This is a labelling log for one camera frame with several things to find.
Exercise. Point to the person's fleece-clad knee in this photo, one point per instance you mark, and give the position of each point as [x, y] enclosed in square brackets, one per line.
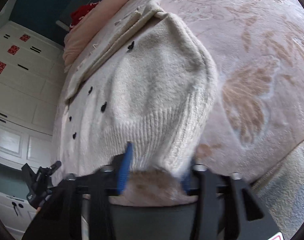
[281, 189]

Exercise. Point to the pink folded duvet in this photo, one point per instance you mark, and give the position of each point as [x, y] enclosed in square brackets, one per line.
[78, 37]

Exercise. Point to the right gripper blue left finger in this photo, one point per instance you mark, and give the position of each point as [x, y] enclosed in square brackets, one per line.
[109, 180]

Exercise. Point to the cream knit sweater black hearts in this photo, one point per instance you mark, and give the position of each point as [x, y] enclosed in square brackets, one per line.
[149, 82]

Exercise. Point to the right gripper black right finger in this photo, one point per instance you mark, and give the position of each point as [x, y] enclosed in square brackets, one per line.
[227, 208]

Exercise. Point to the red cloth on headboard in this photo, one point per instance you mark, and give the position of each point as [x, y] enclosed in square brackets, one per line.
[80, 13]

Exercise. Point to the white door with handle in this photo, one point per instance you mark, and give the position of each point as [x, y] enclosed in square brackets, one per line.
[16, 214]

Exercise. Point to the white wardrobe with red stickers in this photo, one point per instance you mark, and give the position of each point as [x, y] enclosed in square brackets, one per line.
[31, 80]

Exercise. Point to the pink floral bed blanket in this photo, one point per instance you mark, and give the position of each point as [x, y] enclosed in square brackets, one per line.
[257, 117]

